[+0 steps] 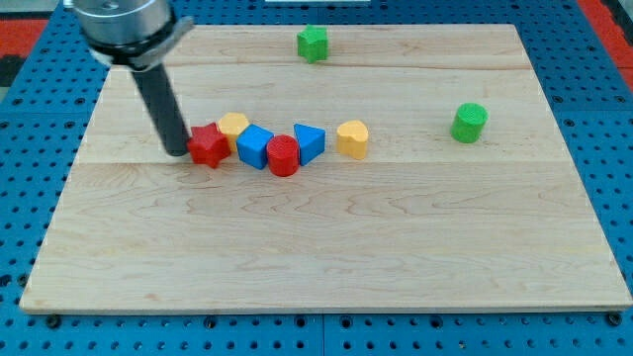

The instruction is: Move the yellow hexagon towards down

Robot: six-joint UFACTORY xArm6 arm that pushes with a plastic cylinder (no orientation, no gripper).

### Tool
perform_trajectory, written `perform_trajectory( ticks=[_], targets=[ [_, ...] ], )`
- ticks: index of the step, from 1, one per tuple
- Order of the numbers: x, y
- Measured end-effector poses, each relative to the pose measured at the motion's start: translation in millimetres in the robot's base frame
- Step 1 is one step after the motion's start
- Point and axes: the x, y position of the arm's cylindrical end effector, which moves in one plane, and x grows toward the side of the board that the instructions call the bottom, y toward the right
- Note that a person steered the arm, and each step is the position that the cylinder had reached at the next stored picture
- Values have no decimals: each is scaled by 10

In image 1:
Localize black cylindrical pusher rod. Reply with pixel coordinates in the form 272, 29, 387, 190
133, 64, 189, 156

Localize yellow hexagon block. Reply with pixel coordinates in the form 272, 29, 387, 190
217, 112, 250, 152

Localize red star block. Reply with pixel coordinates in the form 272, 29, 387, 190
187, 123, 231, 168

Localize blue cube block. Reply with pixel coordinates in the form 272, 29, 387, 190
236, 124, 274, 169

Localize red cylinder block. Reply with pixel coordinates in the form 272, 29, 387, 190
266, 134, 300, 177

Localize green star block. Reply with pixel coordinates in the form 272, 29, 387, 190
297, 25, 328, 63

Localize blue triangle block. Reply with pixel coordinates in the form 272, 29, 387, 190
294, 124, 326, 166

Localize yellow heart block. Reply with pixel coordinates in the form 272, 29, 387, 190
335, 120, 369, 160

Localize light wooden board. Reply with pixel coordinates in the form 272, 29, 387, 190
20, 25, 632, 315

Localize green cylinder block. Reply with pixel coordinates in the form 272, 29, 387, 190
450, 103, 489, 143

